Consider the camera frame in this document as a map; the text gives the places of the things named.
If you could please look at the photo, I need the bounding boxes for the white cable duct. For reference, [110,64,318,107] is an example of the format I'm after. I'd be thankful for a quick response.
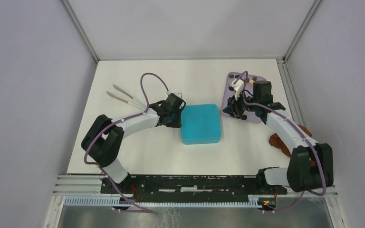
[64,196,261,209]

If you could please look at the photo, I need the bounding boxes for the metal tongs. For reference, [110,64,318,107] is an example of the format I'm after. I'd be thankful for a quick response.
[106,84,147,111]

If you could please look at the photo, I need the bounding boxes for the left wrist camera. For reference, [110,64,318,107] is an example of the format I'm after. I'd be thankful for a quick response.
[166,91,183,99]

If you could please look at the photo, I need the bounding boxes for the lilac plastic tray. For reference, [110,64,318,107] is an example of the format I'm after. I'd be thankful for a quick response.
[221,72,266,124]

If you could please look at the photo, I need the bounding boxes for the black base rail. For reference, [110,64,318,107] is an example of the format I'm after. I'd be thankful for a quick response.
[117,174,288,203]

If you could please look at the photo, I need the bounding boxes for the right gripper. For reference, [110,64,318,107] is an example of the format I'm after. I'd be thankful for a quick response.
[222,89,259,119]

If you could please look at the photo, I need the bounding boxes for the teal tin lid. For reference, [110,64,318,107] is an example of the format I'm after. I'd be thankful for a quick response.
[181,104,221,145]

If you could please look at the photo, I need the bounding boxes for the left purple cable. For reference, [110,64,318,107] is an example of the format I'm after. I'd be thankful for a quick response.
[83,72,171,214]

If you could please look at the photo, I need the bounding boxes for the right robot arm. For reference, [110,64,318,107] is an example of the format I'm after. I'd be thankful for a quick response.
[223,79,333,196]

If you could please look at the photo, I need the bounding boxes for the brown cloth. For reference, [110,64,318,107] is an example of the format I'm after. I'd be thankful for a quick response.
[269,125,312,158]

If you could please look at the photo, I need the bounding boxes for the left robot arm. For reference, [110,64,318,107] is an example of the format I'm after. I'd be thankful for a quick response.
[81,93,186,194]

